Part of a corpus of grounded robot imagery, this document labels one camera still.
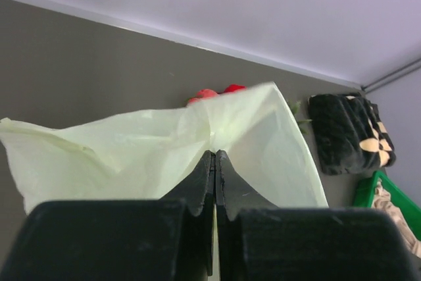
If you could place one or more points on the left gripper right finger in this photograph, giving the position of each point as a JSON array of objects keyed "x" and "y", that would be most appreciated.
[{"x": 260, "y": 241}]

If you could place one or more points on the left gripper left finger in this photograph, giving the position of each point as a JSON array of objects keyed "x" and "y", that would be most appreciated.
[{"x": 165, "y": 239}]

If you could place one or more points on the pale green plastic bag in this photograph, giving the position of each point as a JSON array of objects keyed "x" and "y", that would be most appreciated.
[{"x": 142, "y": 155}]

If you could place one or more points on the green plastic bin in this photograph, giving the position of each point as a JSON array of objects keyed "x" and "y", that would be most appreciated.
[{"x": 364, "y": 195}]

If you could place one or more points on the beige cloth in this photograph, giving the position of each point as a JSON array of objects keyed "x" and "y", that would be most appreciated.
[{"x": 398, "y": 215}]

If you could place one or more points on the black flower patterned blanket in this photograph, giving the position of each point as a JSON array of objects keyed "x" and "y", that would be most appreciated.
[{"x": 349, "y": 134}]

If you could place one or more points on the peach coloured fruit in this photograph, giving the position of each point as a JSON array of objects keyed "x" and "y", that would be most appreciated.
[{"x": 201, "y": 95}]

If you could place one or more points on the red bell pepper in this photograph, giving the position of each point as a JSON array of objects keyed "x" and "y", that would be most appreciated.
[{"x": 234, "y": 87}]

